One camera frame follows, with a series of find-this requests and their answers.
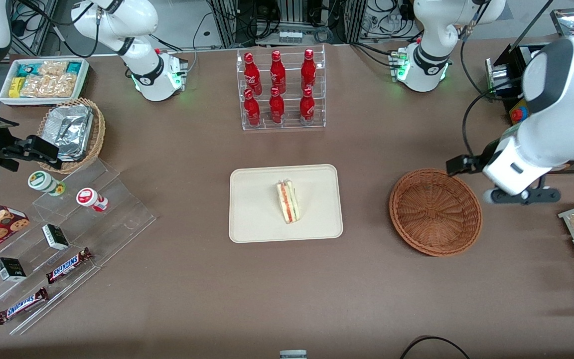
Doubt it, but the Snickers chocolate bar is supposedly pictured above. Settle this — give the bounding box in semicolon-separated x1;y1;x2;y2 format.
0;287;48;325
45;247;93;285

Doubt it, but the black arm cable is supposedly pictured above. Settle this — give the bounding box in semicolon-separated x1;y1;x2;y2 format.
13;0;101;58
459;22;499;161

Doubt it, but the black food warmer cabinet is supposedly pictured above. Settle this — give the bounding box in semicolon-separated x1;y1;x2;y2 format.
485;7;574;174

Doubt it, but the brown round wicker basket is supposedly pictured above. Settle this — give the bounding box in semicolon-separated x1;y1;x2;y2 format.
389;169;483;257

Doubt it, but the silver foil container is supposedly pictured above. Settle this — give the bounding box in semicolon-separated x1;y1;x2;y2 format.
44;105;93;162

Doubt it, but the clear acrylic bottle rack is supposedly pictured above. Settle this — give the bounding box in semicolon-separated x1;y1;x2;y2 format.
236;45;326;131

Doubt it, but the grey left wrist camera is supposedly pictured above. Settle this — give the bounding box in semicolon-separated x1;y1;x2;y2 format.
483;185;562;205

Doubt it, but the aluminium frame rack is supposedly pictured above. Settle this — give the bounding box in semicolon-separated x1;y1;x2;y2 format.
207;0;367;48

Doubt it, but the red cola bottle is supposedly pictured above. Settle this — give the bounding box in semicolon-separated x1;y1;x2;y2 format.
244;52;263;95
299;87;315;123
270;50;287;94
269;87;286;124
300;48;316;91
243;89;261;127

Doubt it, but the clear acrylic step shelf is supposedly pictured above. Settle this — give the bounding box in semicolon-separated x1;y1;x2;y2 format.
0;157;157;336

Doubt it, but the beige rectangular tray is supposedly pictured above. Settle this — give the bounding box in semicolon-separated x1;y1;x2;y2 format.
229;164;344;244

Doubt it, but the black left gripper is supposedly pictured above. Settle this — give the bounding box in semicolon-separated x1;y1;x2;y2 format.
446;140;502;176

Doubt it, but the red capped yogurt bottle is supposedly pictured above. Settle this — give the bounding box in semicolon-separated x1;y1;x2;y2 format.
76;187;109;212

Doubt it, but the green capped yogurt bottle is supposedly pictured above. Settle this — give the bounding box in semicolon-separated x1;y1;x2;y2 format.
28;171;66;196

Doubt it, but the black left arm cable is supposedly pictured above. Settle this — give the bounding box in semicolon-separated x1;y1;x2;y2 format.
459;22;499;161

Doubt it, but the white rectangular snack bin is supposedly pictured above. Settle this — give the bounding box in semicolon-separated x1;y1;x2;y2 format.
0;58;91;106

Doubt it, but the black looped table cable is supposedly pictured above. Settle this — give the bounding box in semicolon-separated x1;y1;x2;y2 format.
399;336;472;359

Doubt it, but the light tan wicker basket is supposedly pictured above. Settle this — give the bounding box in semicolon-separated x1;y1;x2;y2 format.
37;98;106;174

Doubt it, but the triangle sandwich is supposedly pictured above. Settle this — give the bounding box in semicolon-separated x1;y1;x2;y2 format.
276;179;301;225

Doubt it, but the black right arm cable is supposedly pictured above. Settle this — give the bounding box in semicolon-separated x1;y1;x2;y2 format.
13;0;101;58

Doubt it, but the clear bag of crackers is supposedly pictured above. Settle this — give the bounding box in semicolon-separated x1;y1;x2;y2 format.
20;75;51;98
39;61;68;77
48;74;77;98

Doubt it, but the small black carton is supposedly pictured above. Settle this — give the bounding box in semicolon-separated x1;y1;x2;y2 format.
42;224;70;250
0;257;27;282

